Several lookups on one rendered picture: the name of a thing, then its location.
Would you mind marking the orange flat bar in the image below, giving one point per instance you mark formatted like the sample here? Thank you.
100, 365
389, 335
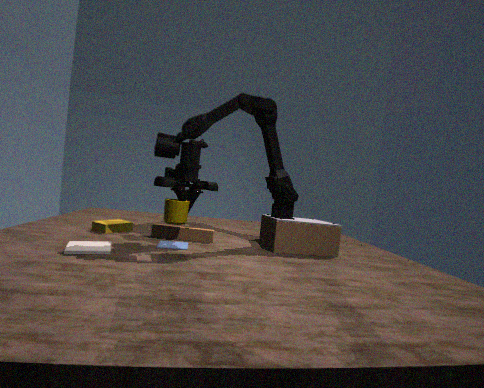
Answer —
182, 233

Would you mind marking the yellow cup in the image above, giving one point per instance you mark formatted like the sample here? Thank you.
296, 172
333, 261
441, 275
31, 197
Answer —
176, 212

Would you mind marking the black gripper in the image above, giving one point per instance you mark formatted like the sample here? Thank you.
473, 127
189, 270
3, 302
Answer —
188, 171

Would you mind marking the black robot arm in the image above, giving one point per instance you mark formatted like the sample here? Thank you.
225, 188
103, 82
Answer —
265, 113

